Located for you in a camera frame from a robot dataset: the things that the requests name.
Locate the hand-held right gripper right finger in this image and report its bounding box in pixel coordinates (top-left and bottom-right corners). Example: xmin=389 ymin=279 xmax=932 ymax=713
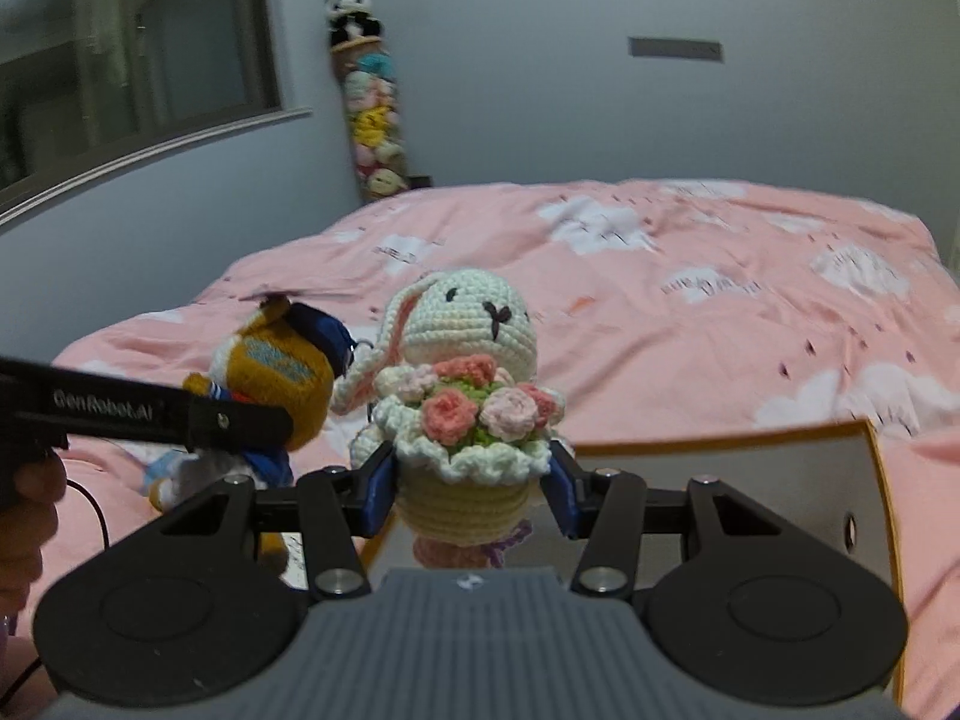
xmin=546 ymin=437 xmax=786 ymax=599

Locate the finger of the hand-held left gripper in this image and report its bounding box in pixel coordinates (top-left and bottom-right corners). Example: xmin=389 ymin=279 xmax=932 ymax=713
xmin=184 ymin=388 xmax=296 ymax=455

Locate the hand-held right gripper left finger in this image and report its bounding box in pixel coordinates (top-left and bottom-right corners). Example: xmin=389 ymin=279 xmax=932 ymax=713
xmin=160 ymin=441 xmax=397 ymax=602

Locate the orange plush with blue hat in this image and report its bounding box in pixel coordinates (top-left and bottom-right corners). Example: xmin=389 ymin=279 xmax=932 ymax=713
xmin=145 ymin=298 xmax=355 ymax=580

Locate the crochet bunny with flowers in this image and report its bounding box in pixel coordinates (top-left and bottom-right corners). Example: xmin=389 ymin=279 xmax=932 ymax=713
xmin=330 ymin=268 xmax=565 ymax=569

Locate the orange cardboard box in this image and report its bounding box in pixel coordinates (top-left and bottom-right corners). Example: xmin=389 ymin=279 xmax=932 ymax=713
xmin=366 ymin=418 xmax=906 ymax=700

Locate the person's left hand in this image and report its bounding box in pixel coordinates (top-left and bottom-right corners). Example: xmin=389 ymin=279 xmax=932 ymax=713
xmin=0 ymin=456 xmax=68 ymax=620

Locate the pink cloud print blanket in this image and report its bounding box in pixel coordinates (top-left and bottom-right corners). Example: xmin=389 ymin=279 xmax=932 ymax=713
xmin=15 ymin=178 xmax=960 ymax=720

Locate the white window sill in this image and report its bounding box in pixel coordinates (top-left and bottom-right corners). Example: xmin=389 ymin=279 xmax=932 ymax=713
xmin=0 ymin=107 xmax=314 ymax=231

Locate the clear tube of plush toys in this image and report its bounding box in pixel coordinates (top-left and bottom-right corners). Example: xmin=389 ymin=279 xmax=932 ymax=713
xmin=332 ymin=37 xmax=411 ymax=205

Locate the window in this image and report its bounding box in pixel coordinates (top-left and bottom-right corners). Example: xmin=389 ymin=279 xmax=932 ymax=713
xmin=0 ymin=0 xmax=284 ymax=197

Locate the panda plush toy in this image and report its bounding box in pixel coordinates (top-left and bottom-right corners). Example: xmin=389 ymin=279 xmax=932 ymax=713
xmin=323 ymin=0 xmax=385 ymax=53

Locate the black cable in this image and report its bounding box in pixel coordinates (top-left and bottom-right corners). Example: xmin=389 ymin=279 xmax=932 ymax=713
xmin=0 ymin=478 xmax=111 ymax=698

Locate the grey wall socket strip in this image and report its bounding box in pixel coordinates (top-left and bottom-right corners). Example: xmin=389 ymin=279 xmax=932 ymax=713
xmin=628 ymin=35 xmax=724 ymax=63

